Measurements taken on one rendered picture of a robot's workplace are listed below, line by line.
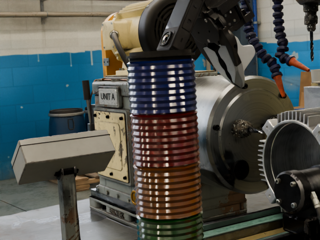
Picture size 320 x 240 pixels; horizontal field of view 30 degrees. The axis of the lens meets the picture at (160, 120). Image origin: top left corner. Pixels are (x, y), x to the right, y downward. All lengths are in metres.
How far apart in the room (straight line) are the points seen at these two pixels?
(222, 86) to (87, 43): 5.90
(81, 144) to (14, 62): 5.63
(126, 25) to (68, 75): 5.41
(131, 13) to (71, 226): 0.66
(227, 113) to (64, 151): 0.35
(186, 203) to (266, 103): 0.78
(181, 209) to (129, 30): 1.08
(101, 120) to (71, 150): 0.50
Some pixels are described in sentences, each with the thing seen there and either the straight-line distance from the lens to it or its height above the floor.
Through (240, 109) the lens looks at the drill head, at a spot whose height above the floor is 1.10.
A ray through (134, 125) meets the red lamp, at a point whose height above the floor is 1.16.
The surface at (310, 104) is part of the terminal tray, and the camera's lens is 1.12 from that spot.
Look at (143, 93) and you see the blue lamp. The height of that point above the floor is 1.18.
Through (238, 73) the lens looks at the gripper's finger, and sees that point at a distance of 1.01.
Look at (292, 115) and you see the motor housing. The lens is 1.04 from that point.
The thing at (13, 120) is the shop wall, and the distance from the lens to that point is 6.68.
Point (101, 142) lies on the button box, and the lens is 1.09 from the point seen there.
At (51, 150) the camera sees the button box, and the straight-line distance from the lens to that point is 1.05.
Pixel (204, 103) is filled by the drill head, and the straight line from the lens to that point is 1.23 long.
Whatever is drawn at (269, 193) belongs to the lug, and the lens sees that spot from 1.11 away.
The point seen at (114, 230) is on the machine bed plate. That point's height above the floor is 0.80.
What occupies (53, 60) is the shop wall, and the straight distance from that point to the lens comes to 6.87.
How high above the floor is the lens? 1.21
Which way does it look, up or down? 6 degrees down
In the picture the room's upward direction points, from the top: 3 degrees counter-clockwise
